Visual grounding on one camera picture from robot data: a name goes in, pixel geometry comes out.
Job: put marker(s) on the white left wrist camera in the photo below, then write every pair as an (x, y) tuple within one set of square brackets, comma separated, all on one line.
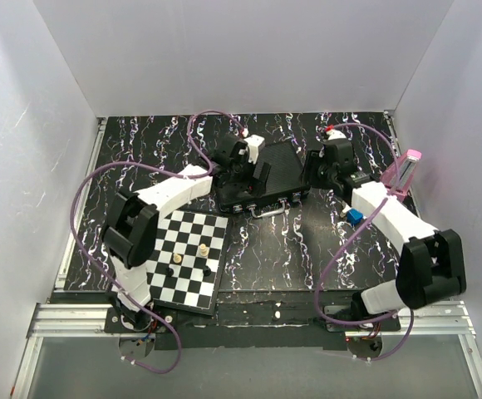
[(255, 144)]

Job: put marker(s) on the pink metronome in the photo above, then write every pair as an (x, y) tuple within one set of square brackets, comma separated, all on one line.
[(399, 175)]

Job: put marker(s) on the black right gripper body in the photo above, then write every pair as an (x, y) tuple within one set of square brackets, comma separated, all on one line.
[(317, 173)]

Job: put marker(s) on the white and blue block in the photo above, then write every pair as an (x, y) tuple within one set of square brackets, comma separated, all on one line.
[(352, 216)]

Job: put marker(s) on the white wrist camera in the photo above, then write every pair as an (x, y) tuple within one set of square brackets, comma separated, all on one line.
[(255, 144), (333, 134)]

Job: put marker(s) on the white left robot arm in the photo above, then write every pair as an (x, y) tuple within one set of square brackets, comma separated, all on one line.
[(130, 231)]

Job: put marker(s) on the black poker set case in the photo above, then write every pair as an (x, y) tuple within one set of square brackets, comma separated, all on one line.
[(284, 184)]

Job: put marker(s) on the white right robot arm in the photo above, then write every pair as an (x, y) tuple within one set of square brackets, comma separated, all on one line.
[(431, 262)]

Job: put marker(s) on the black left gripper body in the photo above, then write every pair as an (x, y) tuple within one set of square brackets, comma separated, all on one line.
[(241, 179)]

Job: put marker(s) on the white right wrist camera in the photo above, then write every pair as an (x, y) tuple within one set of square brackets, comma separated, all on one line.
[(333, 134)]

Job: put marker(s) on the aluminium rail frame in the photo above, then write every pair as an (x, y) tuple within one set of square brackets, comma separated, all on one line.
[(261, 342)]

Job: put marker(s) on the white chess pawn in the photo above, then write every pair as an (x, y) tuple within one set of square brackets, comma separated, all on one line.
[(177, 258)]

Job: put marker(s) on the black white chess board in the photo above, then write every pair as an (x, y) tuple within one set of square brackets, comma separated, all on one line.
[(182, 232)]

